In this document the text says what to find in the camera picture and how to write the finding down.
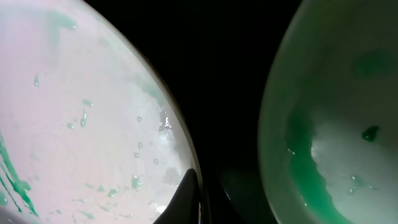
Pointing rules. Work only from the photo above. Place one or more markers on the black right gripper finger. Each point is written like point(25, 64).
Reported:
point(184, 205)

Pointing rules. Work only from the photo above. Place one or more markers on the white plate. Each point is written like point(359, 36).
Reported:
point(89, 133)

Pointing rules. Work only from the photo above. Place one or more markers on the light green back plate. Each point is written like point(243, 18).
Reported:
point(328, 121)

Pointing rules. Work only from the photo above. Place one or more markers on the round dark green tray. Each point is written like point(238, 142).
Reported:
point(214, 56)

